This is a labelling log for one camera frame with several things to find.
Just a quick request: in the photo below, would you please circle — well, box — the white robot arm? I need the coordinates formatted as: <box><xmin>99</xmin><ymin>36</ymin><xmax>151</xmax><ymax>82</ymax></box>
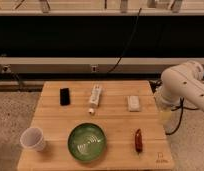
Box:
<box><xmin>154</xmin><ymin>61</ymin><xmax>204</xmax><ymax>124</ymax></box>

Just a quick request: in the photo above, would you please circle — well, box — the black rectangular block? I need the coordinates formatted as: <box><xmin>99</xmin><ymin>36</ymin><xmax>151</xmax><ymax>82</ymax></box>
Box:
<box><xmin>60</xmin><ymin>88</ymin><xmax>70</xmax><ymax>106</ymax></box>

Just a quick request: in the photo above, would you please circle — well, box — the black hanging cable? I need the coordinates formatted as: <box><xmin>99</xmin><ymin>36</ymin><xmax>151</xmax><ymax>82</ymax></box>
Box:
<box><xmin>106</xmin><ymin>7</ymin><xmax>143</xmax><ymax>74</ymax></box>

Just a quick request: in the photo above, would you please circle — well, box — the white bottle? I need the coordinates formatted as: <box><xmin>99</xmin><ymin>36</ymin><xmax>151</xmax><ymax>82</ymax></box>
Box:
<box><xmin>89</xmin><ymin>85</ymin><xmax>102</xmax><ymax>115</ymax></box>

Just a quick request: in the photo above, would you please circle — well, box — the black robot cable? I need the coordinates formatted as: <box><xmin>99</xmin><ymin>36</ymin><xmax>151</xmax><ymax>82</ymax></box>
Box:
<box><xmin>148</xmin><ymin>79</ymin><xmax>200</xmax><ymax>136</ymax></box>

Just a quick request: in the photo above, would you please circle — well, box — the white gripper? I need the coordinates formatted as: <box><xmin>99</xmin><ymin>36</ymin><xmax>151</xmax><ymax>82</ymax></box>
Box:
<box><xmin>154</xmin><ymin>87</ymin><xmax>174</xmax><ymax>125</ymax></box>

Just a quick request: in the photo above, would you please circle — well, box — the white paper cup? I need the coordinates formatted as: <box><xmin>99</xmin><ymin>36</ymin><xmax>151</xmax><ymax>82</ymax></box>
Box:
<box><xmin>20</xmin><ymin>127</ymin><xmax>46</xmax><ymax>151</ymax></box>

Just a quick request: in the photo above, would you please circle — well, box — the green ceramic bowl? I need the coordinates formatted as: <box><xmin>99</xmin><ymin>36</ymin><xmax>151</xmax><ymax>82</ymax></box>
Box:
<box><xmin>67</xmin><ymin>123</ymin><xmax>107</xmax><ymax>163</ymax></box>

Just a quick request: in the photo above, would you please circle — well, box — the white soap bar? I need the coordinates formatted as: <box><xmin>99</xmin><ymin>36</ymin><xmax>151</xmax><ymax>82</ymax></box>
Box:
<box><xmin>128</xmin><ymin>96</ymin><xmax>140</xmax><ymax>112</ymax></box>

